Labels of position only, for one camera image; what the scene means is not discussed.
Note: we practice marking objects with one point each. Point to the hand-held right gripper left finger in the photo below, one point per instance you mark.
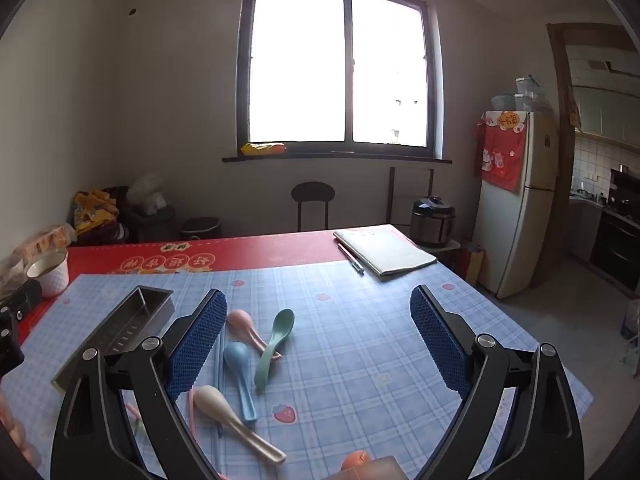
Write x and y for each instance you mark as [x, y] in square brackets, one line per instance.
[200, 340]

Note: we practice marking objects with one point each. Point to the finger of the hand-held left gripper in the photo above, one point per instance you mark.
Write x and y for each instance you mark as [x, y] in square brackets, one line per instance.
[20, 302]
[7, 347]

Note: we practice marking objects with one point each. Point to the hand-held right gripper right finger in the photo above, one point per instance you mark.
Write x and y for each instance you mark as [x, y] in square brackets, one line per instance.
[440, 340]

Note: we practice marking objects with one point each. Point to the blue spoon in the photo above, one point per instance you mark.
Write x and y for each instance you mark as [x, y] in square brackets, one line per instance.
[237, 360]

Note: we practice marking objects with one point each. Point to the pink spoon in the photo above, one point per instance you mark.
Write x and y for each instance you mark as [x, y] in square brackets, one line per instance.
[245, 327]

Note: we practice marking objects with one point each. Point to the beige spoon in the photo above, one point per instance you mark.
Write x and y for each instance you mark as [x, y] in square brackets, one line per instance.
[212, 400]

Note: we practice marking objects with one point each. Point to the green spoon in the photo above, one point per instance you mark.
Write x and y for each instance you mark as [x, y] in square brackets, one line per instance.
[277, 332]

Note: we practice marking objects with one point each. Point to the metal utensil box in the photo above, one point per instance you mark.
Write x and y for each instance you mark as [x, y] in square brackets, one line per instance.
[120, 330]

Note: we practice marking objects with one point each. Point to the person's left hand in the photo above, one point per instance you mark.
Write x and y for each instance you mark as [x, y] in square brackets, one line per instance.
[12, 427]

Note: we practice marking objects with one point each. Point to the blue chopstick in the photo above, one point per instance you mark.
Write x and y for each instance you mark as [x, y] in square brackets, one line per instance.
[218, 375]

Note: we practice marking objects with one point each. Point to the white textured cup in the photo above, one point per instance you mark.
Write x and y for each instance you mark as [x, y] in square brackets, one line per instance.
[50, 275]

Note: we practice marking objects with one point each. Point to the orange printed tissue packet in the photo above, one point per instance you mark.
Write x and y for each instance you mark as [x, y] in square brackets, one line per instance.
[47, 240]

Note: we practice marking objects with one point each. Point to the brown cardboard box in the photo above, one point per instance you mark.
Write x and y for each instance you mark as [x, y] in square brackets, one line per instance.
[471, 262]

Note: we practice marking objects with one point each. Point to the white side table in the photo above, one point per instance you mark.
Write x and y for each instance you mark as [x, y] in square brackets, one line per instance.
[447, 246]

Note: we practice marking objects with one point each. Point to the blue plaid table mat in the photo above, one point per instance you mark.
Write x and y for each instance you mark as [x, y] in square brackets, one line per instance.
[340, 340]

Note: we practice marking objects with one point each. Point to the wooden cutting board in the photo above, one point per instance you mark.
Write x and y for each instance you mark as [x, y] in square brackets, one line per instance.
[385, 252]

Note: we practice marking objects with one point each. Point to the red printed tablecloth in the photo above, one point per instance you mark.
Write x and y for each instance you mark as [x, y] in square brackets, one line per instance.
[250, 247]

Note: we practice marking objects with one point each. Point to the dark trash bin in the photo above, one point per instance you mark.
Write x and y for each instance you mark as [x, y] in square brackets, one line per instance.
[200, 229]

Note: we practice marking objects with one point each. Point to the silver black rice cooker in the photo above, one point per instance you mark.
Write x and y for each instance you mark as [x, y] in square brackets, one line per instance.
[432, 222]

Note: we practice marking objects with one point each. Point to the yellow maroon clothes pile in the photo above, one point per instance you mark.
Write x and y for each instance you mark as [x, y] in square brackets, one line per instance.
[97, 212]

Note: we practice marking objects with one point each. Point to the pen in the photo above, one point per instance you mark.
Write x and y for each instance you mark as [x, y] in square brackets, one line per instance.
[351, 259]

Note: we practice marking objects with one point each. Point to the dark grey storage box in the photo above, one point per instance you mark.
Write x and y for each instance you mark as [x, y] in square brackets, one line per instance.
[150, 225]

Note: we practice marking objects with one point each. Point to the white refrigerator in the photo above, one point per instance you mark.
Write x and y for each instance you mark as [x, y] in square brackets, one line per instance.
[525, 230]

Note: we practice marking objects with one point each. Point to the tan box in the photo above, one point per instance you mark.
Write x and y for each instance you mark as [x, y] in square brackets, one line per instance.
[375, 469]

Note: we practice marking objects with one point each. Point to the small orange object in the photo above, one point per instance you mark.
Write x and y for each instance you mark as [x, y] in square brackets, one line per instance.
[356, 460]

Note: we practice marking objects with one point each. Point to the white plastic bags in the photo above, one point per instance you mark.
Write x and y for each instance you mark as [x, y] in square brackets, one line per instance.
[147, 192]

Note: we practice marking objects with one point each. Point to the black round stool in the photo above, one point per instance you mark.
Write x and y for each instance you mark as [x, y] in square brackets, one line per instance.
[313, 192]

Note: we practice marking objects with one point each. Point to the red printed cloth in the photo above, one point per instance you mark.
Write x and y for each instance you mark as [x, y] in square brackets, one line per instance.
[502, 160]

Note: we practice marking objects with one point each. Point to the black kitchen oven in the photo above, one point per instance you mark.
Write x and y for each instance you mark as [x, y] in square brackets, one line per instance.
[617, 250]

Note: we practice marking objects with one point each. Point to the yellow orange plastic item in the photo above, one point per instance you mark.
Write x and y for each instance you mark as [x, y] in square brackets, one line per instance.
[262, 149]

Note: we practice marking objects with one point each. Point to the low clear plastic container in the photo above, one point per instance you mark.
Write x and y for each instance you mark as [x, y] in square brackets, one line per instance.
[504, 102]

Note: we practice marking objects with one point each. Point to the tall clear plastic container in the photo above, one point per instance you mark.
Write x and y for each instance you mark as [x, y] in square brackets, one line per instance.
[529, 94]

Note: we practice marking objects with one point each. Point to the dark framed window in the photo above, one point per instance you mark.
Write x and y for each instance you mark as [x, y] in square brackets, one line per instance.
[300, 60]

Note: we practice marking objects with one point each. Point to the dark metal frame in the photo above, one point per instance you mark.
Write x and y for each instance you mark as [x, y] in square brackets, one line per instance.
[391, 195]

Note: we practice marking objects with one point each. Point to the wooden door frame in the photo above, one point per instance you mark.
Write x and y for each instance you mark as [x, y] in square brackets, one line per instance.
[555, 85]

